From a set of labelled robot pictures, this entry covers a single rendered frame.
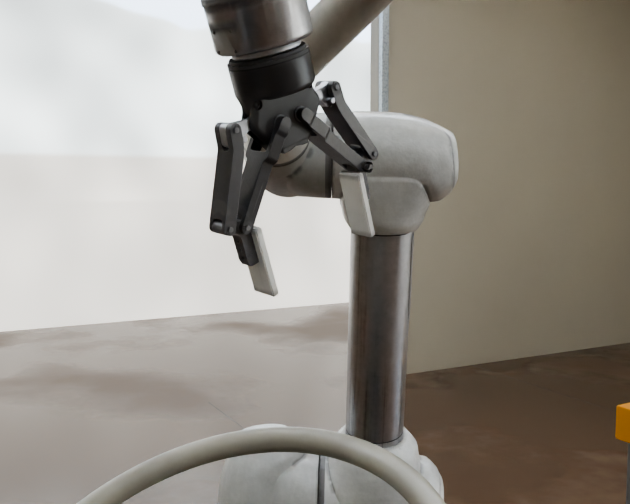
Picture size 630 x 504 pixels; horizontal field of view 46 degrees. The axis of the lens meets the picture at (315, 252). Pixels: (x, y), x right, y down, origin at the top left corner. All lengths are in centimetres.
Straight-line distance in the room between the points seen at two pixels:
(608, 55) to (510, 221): 195
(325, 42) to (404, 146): 30
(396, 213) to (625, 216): 694
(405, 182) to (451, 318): 551
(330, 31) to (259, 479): 79
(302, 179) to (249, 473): 52
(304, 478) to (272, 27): 88
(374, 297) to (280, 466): 35
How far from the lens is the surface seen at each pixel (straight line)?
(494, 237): 681
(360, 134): 76
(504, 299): 696
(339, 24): 84
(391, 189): 111
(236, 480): 135
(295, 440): 91
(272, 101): 68
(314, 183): 112
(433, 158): 111
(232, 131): 65
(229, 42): 66
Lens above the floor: 158
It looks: 5 degrees down
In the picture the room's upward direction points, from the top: straight up
